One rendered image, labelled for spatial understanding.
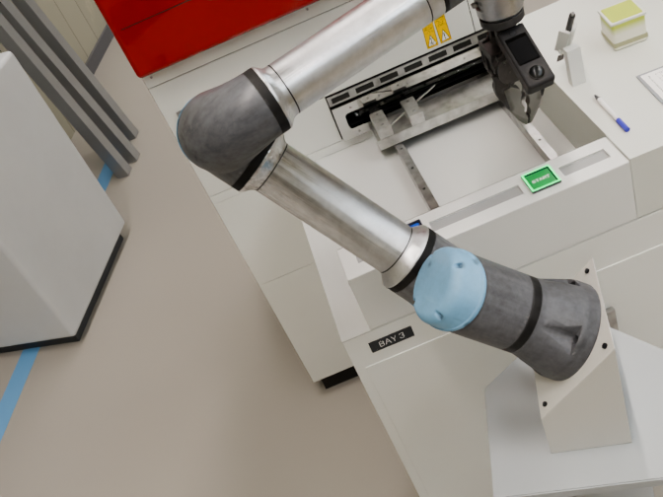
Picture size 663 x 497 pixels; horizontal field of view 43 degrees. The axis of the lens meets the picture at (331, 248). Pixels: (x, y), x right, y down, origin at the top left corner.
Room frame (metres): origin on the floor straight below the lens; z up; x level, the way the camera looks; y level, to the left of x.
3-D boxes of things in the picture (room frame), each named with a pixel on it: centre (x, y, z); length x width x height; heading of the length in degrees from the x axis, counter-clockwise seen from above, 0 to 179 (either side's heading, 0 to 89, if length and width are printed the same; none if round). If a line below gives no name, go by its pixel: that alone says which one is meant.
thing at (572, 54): (1.41, -0.60, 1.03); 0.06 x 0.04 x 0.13; 177
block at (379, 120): (1.68, -0.23, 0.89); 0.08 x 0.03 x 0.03; 177
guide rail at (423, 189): (1.48, -0.24, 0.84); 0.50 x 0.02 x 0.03; 177
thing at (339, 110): (1.74, -0.36, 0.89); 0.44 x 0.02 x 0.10; 87
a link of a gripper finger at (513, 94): (1.19, -0.39, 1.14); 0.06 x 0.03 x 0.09; 177
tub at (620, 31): (1.47, -0.75, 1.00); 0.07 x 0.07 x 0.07; 82
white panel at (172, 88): (1.77, -0.18, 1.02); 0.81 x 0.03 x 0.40; 87
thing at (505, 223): (1.17, -0.28, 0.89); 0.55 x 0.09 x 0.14; 87
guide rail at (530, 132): (1.47, -0.51, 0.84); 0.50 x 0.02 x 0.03; 177
